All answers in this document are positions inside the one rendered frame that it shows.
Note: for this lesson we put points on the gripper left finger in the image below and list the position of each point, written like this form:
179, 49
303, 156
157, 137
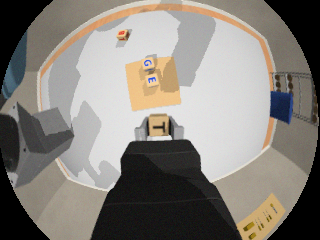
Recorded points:
143, 131

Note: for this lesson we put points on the tan wooden letter block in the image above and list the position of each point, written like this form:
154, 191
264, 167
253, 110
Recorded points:
152, 80
148, 64
123, 35
158, 125

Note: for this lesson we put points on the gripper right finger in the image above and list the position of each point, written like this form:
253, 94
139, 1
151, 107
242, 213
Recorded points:
175, 131

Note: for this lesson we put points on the tan flat mat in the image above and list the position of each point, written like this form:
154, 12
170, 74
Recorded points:
167, 93

